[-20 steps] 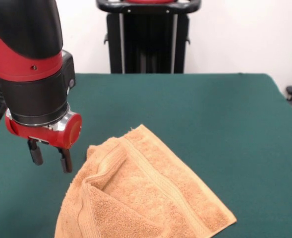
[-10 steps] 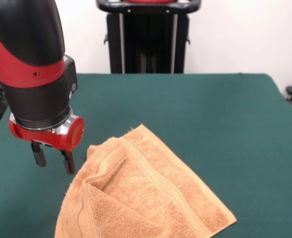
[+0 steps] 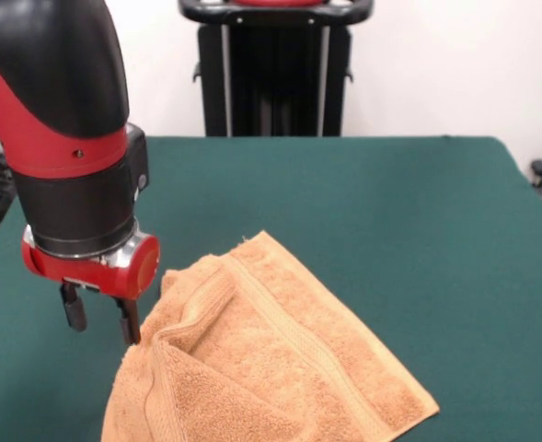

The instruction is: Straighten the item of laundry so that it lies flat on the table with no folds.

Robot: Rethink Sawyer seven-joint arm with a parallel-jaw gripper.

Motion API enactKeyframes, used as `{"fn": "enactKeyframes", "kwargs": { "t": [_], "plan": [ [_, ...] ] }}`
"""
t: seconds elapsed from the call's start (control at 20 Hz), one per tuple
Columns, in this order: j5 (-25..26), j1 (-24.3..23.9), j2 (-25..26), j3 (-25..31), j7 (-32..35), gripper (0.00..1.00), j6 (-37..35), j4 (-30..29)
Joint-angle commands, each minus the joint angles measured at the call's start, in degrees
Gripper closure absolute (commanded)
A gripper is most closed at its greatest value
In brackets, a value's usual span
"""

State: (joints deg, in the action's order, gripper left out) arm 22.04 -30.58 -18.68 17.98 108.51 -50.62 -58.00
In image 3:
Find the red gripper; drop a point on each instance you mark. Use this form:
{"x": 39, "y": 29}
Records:
{"x": 105, "y": 278}

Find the orange terry towel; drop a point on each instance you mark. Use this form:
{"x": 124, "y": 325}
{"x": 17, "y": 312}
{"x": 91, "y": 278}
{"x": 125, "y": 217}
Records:
{"x": 275, "y": 359}

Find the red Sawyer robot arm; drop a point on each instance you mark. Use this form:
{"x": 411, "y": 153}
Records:
{"x": 59, "y": 92}

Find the dark green table cloth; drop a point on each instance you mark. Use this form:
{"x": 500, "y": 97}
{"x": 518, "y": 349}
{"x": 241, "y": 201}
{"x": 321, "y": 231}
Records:
{"x": 390, "y": 207}

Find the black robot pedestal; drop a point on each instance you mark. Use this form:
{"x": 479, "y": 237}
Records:
{"x": 275, "y": 83}

